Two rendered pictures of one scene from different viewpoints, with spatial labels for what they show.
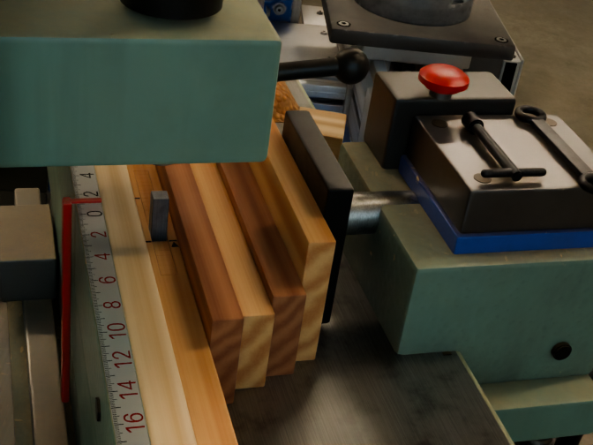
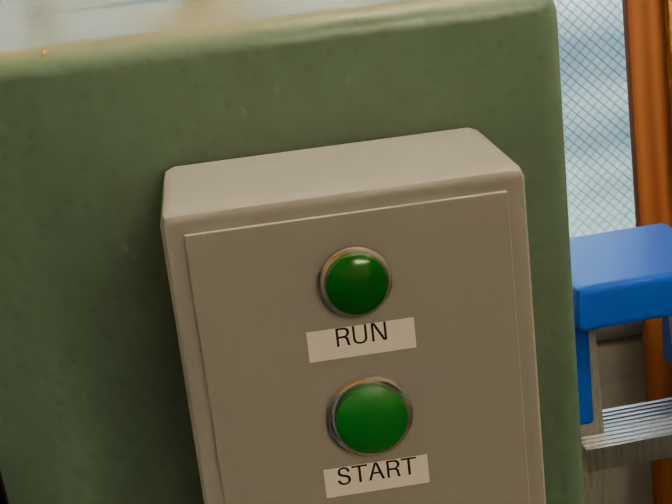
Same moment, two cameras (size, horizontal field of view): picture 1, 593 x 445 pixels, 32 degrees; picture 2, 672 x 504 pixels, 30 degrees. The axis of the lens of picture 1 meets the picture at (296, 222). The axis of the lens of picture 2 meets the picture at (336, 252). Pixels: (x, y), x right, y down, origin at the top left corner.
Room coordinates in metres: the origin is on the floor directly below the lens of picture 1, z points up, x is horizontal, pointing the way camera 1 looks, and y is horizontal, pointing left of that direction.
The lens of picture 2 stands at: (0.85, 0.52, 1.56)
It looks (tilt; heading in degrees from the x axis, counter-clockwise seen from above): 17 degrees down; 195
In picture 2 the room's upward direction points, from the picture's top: 7 degrees counter-clockwise
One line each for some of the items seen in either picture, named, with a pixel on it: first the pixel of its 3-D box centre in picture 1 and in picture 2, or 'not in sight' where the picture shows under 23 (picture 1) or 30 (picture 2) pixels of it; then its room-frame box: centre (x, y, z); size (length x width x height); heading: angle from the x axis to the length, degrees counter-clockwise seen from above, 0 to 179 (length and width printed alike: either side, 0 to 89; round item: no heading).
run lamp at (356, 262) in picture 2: not in sight; (356, 283); (0.54, 0.44, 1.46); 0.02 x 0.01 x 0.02; 110
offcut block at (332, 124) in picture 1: (317, 145); not in sight; (0.65, -0.01, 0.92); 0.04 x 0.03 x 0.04; 178
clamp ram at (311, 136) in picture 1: (356, 213); not in sight; (0.51, -0.03, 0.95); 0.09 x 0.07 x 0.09; 20
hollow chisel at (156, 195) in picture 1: (157, 232); not in sight; (0.48, 0.08, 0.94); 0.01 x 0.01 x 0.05; 20
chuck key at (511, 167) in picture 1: (491, 146); not in sight; (0.51, -0.10, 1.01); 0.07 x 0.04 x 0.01; 20
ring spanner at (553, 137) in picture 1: (561, 147); not in sight; (0.53, -0.14, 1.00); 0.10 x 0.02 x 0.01; 20
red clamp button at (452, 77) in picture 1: (444, 78); not in sight; (0.56, -0.07, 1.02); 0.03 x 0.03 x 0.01
